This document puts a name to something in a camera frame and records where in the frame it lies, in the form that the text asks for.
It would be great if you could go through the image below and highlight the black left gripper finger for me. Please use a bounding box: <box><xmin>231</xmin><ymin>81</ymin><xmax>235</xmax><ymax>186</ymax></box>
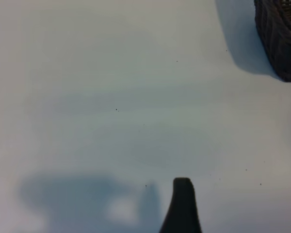
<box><xmin>159</xmin><ymin>177</ymin><xmax>202</xmax><ymax>233</ymax></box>

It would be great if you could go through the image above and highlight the dark brown wicker basket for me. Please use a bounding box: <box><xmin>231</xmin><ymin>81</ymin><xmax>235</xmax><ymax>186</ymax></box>
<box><xmin>253</xmin><ymin>0</ymin><xmax>291</xmax><ymax>83</ymax></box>

